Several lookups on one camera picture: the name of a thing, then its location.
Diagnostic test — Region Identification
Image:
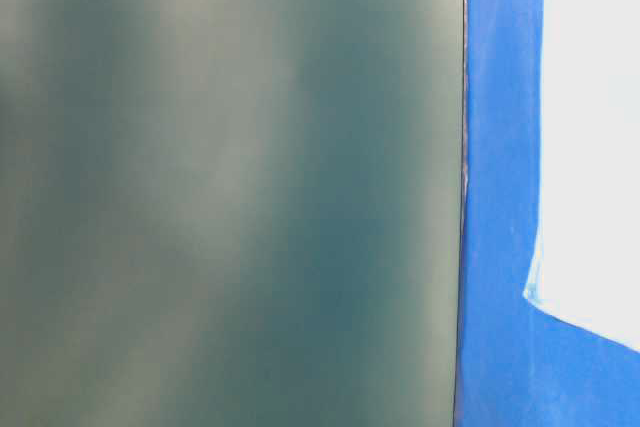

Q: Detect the light blue towel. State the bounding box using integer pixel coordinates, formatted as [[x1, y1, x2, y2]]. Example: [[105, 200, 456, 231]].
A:
[[525, 0, 639, 349]]

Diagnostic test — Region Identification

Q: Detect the blue table cloth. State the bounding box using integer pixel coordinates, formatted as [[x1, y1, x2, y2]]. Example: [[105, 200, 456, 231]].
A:
[[454, 0, 639, 426]]

